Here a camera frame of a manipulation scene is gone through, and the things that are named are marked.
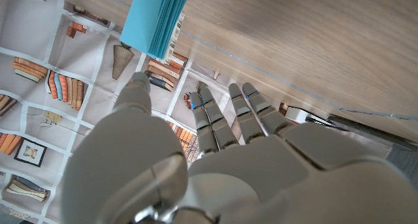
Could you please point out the teal sticky note pad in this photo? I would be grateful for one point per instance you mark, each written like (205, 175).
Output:
(147, 21)

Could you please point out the printed bookshelf backdrop cloth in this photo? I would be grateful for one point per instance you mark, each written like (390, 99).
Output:
(49, 103)

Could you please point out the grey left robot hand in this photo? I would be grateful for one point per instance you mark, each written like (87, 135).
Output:
(228, 185)

